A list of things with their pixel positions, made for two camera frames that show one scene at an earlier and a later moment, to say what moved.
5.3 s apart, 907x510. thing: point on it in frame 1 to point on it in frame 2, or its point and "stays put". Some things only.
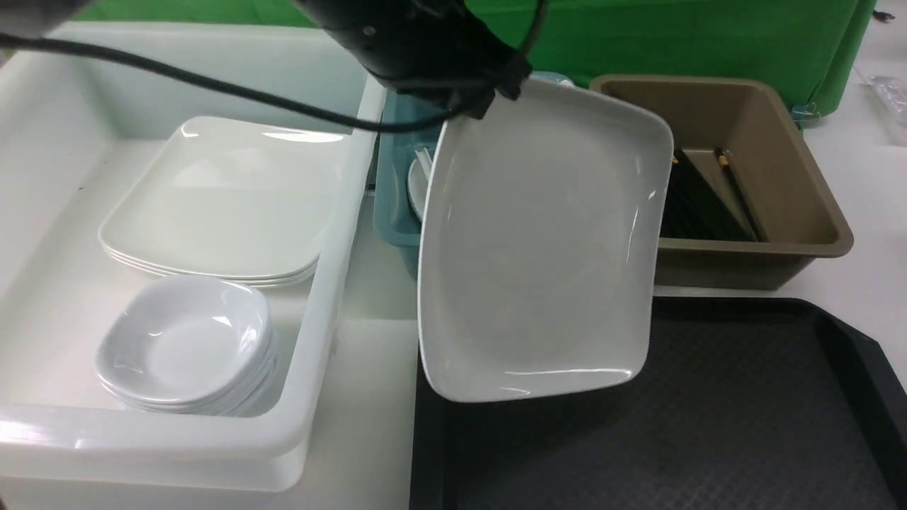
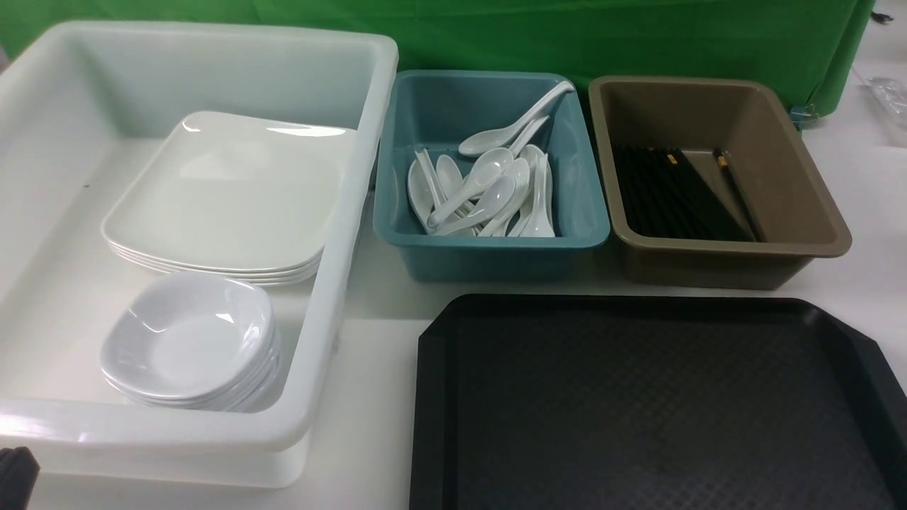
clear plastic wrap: (892, 91) stays put
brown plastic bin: (782, 194) stays put
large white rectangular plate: (538, 246) to (223, 186)
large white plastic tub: (76, 134) stays put
